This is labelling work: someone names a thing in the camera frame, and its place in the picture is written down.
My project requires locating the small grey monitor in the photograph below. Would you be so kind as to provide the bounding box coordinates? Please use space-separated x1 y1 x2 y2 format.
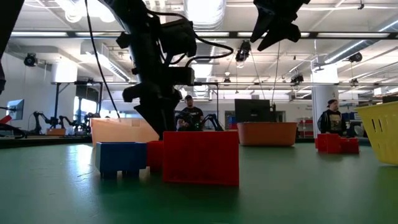
6 98 25 121

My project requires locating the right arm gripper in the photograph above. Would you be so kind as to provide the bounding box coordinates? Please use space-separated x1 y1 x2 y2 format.
250 0 312 52

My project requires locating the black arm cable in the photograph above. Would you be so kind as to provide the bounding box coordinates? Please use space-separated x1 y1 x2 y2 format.
84 0 121 119

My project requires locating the blue building block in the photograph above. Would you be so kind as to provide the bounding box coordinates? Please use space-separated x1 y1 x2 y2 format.
95 141 147 180

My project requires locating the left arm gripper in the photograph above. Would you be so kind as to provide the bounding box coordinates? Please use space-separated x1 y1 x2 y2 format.
123 66 196 141

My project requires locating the yellow mesh plastic basket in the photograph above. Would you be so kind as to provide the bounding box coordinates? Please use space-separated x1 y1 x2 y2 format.
354 101 398 166

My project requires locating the black overhead frame beam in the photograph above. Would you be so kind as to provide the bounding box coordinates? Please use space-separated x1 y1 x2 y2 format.
9 30 398 40

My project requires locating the long red building block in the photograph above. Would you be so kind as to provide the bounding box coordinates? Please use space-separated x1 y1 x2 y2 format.
162 131 240 187

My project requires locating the short red building block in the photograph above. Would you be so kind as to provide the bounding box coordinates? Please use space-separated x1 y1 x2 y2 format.
146 140 164 173

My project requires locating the black computer monitor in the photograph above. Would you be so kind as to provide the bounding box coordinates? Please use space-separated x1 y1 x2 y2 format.
234 98 272 123

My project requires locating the white building pillar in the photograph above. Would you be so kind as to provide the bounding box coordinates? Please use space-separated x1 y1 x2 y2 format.
312 63 340 139

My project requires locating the black hanging camera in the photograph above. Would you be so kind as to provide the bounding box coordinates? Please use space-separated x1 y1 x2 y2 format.
235 40 252 63

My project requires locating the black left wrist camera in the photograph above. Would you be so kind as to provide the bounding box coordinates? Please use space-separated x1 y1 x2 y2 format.
160 18 198 58

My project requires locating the person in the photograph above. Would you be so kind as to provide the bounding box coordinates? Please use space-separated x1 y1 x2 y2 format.
317 99 348 137
176 95 205 131

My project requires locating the tan wooden block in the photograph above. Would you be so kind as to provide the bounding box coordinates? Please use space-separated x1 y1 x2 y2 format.
90 117 160 147

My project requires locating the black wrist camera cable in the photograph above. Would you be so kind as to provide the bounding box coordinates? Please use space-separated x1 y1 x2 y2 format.
185 35 234 68

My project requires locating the orange plastic bin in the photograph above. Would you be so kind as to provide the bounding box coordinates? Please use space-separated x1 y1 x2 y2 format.
236 121 299 147

